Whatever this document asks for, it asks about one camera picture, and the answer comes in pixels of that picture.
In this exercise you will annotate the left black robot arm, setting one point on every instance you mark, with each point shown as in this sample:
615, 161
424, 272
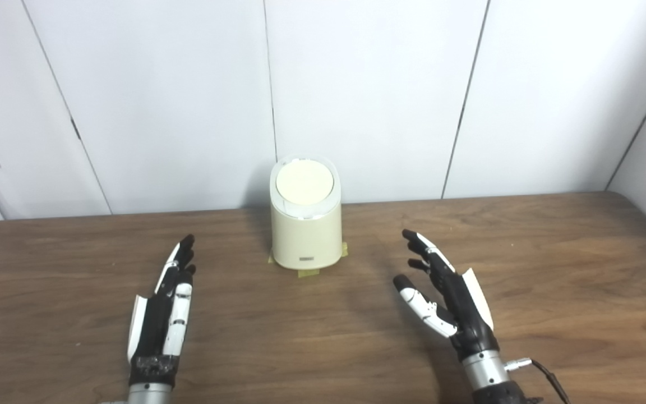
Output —
149, 395

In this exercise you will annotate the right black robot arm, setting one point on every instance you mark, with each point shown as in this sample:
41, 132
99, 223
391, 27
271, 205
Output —
485, 373

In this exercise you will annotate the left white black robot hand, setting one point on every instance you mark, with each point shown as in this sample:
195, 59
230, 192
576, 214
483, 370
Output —
155, 331

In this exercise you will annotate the cream round bin lid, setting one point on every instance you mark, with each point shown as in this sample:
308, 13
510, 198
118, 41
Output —
304, 182

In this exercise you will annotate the cream-colored round bin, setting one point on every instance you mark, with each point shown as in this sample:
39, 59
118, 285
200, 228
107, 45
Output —
306, 238

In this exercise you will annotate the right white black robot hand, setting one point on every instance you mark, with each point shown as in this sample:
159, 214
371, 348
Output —
469, 320

